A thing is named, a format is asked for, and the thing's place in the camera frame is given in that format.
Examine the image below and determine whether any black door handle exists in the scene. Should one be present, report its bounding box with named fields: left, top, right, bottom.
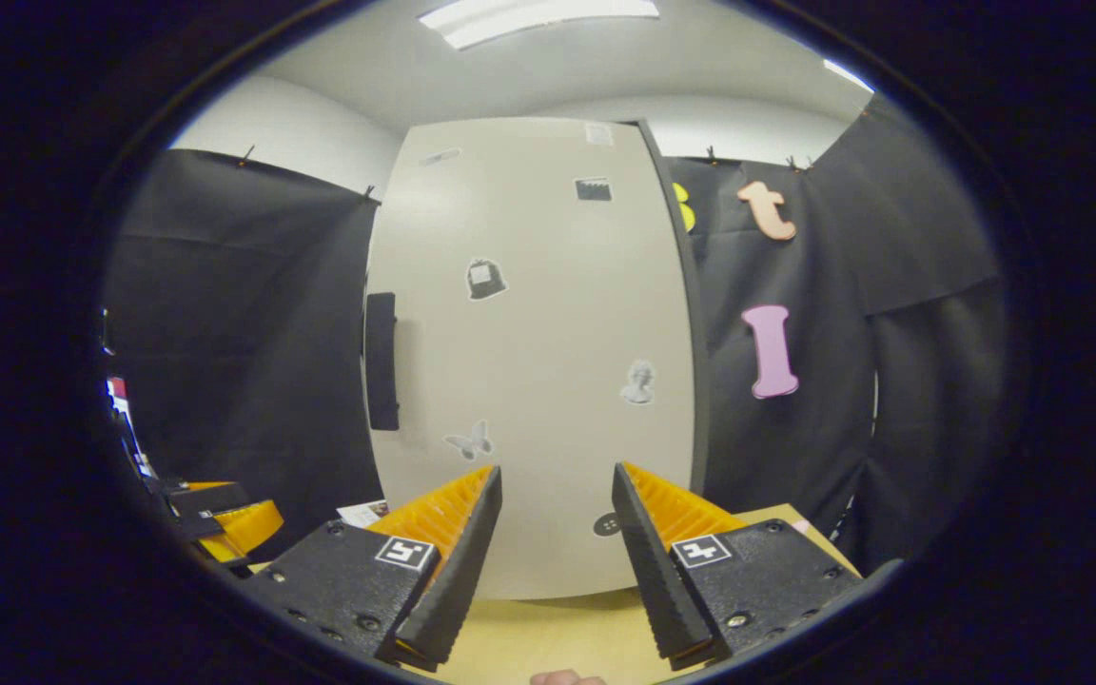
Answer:
left=364, top=292, right=401, bottom=431

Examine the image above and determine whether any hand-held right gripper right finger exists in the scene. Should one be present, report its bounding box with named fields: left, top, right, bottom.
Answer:
left=612, top=462, right=863, bottom=672

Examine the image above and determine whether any white red blue banner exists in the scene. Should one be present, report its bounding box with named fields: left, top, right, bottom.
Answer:
left=103, top=373, right=157, bottom=479

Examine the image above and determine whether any beige cabinet door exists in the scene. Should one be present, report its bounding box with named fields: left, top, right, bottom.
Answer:
left=362, top=116, right=698, bottom=602

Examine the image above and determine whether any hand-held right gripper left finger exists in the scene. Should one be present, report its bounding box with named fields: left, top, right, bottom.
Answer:
left=248, top=464, right=503, bottom=672

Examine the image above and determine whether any black backdrop cloth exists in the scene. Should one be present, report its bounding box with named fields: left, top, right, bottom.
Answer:
left=101, top=95, right=1010, bottom=572

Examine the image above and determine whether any large ceiling light panel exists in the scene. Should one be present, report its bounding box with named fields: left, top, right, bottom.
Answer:
left=418, top=0, right=660, bottom=50

